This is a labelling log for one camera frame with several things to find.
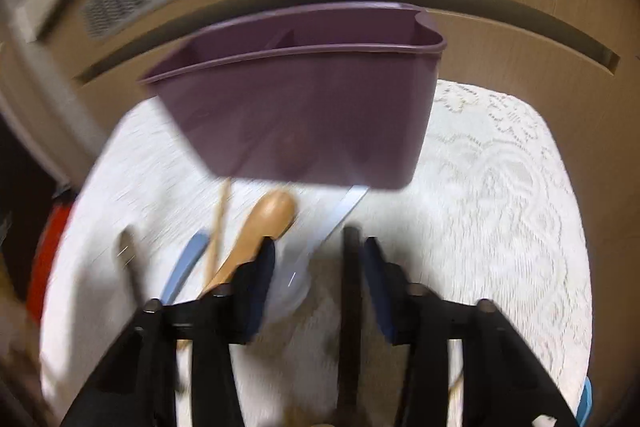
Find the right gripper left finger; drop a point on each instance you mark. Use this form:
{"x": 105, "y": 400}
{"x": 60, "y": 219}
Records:
{"x": 134, "y": 383}

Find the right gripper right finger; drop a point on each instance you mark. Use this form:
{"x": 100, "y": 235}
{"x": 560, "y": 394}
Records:
{"x": 504, "y": 383}

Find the wooden chopstick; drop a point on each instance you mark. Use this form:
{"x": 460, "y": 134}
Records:
{"x": 214, "y": 245}

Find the wooden rice spoon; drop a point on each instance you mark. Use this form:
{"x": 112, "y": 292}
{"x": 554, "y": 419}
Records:
{"x": 270, "y": 218}

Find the red round stool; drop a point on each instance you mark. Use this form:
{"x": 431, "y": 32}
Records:
{"x": 44, "y": 258}

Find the blue plastic spoon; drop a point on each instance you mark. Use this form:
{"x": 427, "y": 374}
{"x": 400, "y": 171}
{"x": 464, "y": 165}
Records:
{"x": 187, "y": 260}

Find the white lace tablecloth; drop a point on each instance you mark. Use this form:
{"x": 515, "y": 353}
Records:
{"x": 490, "y": 213}

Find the purple plastic utensil caddy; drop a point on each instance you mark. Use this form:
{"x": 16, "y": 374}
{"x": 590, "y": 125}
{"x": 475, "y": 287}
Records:
{"x": 334, "y": 93}

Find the black handled utensil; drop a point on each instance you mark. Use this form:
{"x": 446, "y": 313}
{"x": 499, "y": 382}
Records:
{"x": 127, "y": 258}

